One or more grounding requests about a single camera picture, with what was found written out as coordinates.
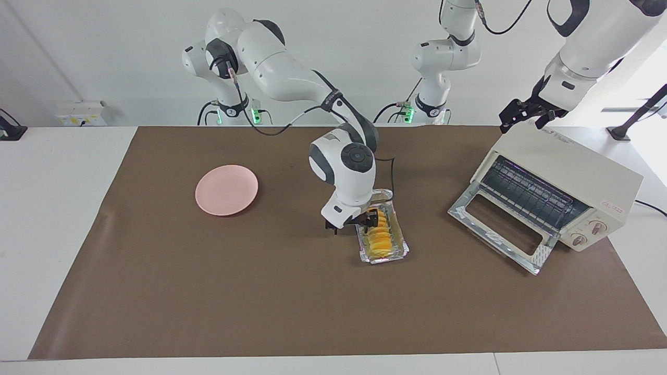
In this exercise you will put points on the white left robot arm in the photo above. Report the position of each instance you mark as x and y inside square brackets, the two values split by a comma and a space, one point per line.
[604, 31]

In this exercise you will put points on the brown table mat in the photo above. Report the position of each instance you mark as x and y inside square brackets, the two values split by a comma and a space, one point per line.
[292, 302]

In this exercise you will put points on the yellow sliced bread loaf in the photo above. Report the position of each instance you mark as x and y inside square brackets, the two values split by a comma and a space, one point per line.
[380, 242]

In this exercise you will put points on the black clamp mount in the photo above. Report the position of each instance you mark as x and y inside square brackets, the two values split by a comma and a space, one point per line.
[10, 129]

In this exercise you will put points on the black angled camera stand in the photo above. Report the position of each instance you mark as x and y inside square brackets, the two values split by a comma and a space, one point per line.
[638, 114]

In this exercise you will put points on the small beige oven knob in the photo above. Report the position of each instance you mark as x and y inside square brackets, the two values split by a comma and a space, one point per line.
[579, 239]

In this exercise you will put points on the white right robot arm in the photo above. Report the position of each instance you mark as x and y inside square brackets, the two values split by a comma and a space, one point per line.
[281, 67]

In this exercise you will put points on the white toaster oven body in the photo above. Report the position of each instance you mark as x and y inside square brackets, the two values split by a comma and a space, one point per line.
[573, 166]

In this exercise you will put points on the white wall socket box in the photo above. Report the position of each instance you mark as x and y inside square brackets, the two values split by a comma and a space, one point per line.
[81, 113]

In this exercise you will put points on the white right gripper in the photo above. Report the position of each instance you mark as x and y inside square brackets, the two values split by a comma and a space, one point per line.
[341, 213]

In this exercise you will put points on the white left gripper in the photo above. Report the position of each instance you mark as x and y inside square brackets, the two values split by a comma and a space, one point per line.
[568, 86]

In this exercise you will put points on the large beige oven knob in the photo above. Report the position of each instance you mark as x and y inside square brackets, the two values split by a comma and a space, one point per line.
[598, 227]

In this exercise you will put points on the pink round plate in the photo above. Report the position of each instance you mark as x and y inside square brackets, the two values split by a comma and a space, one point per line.
[226, 190]

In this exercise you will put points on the aluminium foil tray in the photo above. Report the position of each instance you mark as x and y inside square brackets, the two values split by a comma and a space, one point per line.
[400, 245]

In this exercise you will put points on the glass oven door, foil frame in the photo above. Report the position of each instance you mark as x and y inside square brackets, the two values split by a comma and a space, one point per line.
[469, 213]

